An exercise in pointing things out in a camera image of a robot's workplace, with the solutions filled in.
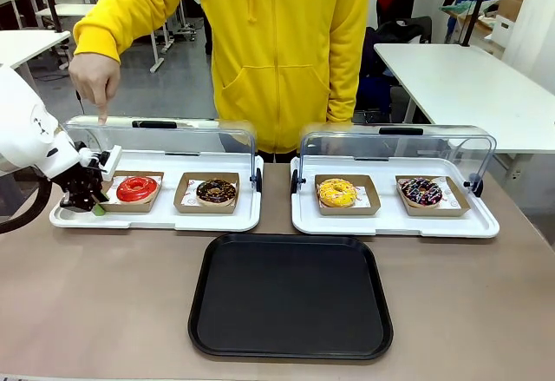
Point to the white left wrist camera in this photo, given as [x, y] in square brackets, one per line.
[112, 163]

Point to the clear display case lid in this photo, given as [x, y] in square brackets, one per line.
[186, 140]
[390, 146]

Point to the white storage box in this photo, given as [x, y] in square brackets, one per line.
[505, 34]

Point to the person's right hand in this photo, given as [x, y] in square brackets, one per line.
[94, 79]

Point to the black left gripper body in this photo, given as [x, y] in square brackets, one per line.
[82, 181]

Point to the white display case base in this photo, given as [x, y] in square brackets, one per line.
[390, 227]
[195, 221]

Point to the white printed liner paper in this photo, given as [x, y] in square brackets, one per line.
[187, 188]
[363, 196]
[159, 178]
[451, 196]

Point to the yellow glazed donut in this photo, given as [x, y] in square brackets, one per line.
[337, 192]

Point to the person's right forearm yellow sleeve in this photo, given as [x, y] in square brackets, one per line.
[112, 21]

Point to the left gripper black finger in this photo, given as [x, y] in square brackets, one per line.
[76, 206]
[99, 210]

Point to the white table with metal legs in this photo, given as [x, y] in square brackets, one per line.
[65, 10]

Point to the chocolate nut donut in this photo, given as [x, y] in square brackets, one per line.
[216, 192]

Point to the white table with black pole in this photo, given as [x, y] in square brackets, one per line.
[26, 47]

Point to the large white table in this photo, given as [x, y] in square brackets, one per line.
[468, 90]

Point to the chocolate sprinkle donut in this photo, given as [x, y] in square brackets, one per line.
[420, 192]

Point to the brown cardboard donut box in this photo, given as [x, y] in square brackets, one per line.
[438, 212]
[130, 207]
[347, 212]
[208, 209]

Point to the person in yellow hoodie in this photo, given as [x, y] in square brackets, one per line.
[282, 51]

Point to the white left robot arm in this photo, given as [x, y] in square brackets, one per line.
[26, 125]

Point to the red glazed donut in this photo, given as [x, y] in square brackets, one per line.
[149, 190]

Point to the black serving tray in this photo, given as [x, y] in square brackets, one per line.
[290, 296]

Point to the black office chair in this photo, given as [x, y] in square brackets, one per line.
[403, 29]

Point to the person's left forearm yellow sleeve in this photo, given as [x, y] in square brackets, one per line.
[344, 90]

